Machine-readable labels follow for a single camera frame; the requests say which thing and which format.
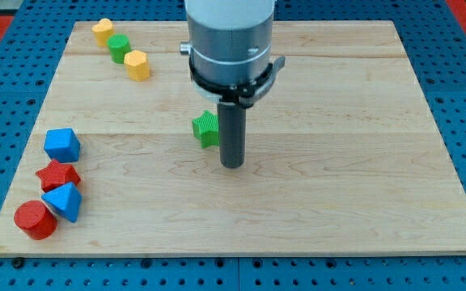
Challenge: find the green star block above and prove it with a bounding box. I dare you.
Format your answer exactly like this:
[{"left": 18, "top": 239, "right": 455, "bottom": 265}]
[{"left": 192, "top": 110, "right": 219, "bottom": 148}]

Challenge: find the yellow heart block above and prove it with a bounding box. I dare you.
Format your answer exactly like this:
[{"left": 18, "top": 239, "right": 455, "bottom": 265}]
[{"left": 91, "top": 18, "right": 114, "bottom": 47}]

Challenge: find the green cylinder block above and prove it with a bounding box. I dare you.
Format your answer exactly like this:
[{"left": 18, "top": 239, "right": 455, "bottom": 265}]
[{"left": 107, "top": 34, "right": 131, "bottom": 64}]

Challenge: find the blue cube block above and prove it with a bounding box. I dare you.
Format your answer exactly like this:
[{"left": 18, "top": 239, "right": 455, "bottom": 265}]
[{"left": 44, "top": 128, "right": 80, "bottom": 162}]

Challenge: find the yellow hexagon block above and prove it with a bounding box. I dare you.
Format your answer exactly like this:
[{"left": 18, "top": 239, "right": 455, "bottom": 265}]
[{"left": 124, "top": 50, "right": 150, "bottom": 82}]

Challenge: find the wooden board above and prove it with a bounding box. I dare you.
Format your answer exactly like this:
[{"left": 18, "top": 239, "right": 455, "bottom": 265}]
[{"left": 0, "top": 21, "right": 466, "bottom": 258}]

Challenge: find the red star block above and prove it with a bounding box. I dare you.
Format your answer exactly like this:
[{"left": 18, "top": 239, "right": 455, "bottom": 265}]
[{"left": 36, "top": 159, "right": 82, "bottom": 192}]

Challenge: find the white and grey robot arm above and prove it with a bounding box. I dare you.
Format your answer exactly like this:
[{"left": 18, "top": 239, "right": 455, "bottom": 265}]
[{"left": 180, "top": 0, "right": 286, "bottom": 108}]

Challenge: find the red cylinder block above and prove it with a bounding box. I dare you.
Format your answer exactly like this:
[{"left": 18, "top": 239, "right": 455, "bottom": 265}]
[{"left": 14, "top": 200, "right": 57, "bottom": 240}]

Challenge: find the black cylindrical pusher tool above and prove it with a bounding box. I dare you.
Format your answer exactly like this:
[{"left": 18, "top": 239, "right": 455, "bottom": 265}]
[{"left": 217, "top": 103, "right": 246, "bottom": 169}]

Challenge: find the blue triangle block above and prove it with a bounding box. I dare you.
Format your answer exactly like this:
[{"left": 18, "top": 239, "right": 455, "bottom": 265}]
[{"left": 41, "top": 182, "right": 83, "bottom": 223}]

